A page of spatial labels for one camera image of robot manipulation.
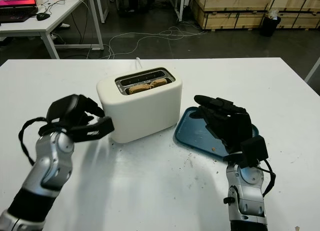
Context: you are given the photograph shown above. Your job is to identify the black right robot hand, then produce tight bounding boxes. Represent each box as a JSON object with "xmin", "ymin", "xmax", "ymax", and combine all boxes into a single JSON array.
[{"xmin": 192, "ymin": 94, "xmax": 252, "ymax": 155}]

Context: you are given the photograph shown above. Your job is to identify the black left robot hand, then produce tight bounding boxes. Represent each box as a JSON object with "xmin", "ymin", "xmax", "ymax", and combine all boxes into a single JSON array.
[{"xmin": 46, "ymin": 93, "xmax": 106, "ymax": 128}]

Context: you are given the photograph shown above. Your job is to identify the brown bread slice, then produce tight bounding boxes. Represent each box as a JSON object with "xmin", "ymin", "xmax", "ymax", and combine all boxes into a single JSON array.
[{"xmin": 127, "ymin": 77, "xmax": 168, "ymax": 95}]

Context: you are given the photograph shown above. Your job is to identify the teal plastic tray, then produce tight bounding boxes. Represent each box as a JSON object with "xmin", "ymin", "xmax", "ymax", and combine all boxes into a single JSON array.
[{"xmin": 174, "ymin": 106, "xmax": 260, "ymax": 159}]

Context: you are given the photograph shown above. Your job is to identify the cream white toaster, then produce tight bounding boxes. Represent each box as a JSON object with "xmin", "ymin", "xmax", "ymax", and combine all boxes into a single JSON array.
[{"xmin": 95, "ymin": 66, "xmax": 184, "ymax": 144}]

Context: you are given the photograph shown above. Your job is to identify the white office desk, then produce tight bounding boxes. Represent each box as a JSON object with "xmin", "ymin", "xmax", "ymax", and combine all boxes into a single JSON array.
[{"xmin": 0, "ymin": 0, "xmax": 105, "ymax": 60}]

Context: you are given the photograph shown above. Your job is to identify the white table leg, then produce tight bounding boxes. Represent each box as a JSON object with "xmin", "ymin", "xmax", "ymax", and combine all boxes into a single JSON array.
[{"xmin": 304, "ymin": 60, "xmax": 320, "ymax": 83}]

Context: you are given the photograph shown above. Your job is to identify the black computer mouse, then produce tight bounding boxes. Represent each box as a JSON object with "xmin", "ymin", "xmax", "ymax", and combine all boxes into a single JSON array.
[{"xmin": 35, "ymin": 12, "xmax": 51, "ymax": 22}]

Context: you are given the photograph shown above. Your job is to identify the black trash bin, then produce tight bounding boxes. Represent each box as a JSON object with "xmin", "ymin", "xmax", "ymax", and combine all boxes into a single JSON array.
[{"xmin": 260, "ymin": 9, "xmax": 282, "ymax": 38}]

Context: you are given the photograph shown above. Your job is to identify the wooden crates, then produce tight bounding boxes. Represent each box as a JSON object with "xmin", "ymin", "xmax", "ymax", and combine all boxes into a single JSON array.
[{"xmin": 193, "ymin": 0, "xmax": 320, "ymax": 31}]

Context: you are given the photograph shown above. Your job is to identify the black laptop with red screen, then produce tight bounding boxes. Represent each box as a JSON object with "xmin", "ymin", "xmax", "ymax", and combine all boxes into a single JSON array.
[{"xmin": 0, "ymin": 0, "xmax": 39, "ymax": 23}]

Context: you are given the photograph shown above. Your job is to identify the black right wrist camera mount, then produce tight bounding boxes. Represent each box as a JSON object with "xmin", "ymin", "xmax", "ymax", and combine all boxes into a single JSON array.
[{"xmin": 240, "ymin": 135, "xmax": 269, "ymax": 168}]

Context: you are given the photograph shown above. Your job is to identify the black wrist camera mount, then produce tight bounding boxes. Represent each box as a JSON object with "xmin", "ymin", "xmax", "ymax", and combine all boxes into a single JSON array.
[
  {"xmin": 240, "ymin": 135, "xmax": 269, "ymax": 168},
  {"xmin": 38, "ymin": 115, "xmax": 116, "ymax": 143}
]

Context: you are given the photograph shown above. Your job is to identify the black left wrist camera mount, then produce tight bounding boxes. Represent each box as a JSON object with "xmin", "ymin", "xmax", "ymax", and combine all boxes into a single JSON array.
[{"xmin": 38, "ymin": 115, "xmax": 116, "ymax": 143}]

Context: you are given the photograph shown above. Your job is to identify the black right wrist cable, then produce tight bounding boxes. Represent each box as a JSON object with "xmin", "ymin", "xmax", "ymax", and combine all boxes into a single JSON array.
[{"xmin": 254, "ymin": 159, "xmax": 277, "ymax": 199}]

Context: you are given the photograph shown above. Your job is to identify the white cable on floor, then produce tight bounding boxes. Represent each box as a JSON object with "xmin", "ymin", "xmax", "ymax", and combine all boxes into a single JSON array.
[{"xmin": 107, "ymin": 25, "xmax": 209, "ymax": 60}]

